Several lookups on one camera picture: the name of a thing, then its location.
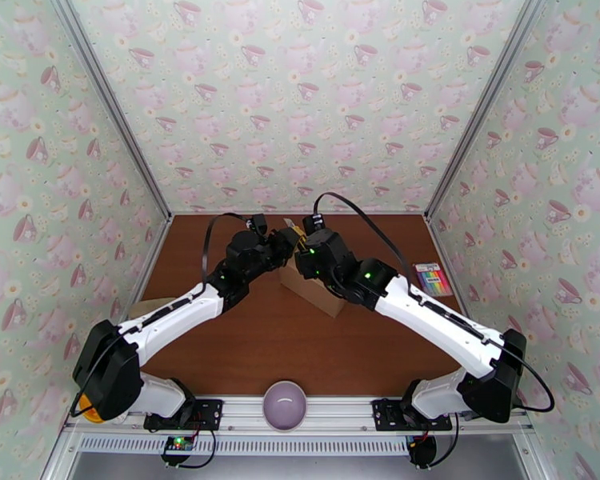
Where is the white jar with orange lid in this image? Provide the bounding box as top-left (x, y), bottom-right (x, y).
top-left (78, 392), bottom-right (130, 426)

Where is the aluminium corner post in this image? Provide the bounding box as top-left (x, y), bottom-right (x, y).
top-left (46, 0), bottom-right (175, 222)
top-left (422, 0), bottom-right (554, 222)

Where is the tan tape roll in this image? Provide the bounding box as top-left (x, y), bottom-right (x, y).
top-left (130, 297), bottom-right (179, 320)

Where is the yellow black utility knife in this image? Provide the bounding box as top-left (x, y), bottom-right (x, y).
top-left (282, 218), bottom-right (307, 247)

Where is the purple bowl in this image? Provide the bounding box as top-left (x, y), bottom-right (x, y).
top-left (262, 379), bottom-right (309, 434)

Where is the aluminium front frame rail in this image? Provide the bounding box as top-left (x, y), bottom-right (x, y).
top-left (62, 393), bottom-right (536, 436)

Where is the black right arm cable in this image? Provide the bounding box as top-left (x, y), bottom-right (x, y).
top-left (312, 191), bottom-right (556, 414)

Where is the aluminium back bottom rail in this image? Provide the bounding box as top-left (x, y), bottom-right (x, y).
top-left (170, 209), bottom-right (429, 218)

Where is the brown cardboard express box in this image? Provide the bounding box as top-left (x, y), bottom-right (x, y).
top-left (279, 255), bottom-right (347, 318)

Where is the small green circuit board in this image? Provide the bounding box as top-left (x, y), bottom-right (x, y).
top-left (162, 434), bottom-right (198, 456)

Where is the perforated metal cable tray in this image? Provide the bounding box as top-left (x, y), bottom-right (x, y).
top-left (77, 434), bottom-right (416, 457)

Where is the black round controller with wires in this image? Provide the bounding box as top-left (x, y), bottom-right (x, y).
top-left (405, 433), bottom-right (438, 470)

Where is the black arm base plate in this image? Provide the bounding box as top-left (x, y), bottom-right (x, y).
top-left (371, 397), bottom-right (454, 433)
top-left (143, 397), bottom-right (225, 436)

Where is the pack of coloured markers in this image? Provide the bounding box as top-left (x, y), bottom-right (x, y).
top-left (412, 262), bottom-right (454, 298)

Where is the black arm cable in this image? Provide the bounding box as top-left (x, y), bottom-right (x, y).
top-left (69, 211), bottom-right (261, 420)
top-left (312, 191), bottom-right (556, 414)

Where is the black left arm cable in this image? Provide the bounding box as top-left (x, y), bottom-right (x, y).
top-left (69, 211), bottom-right (261, 420)

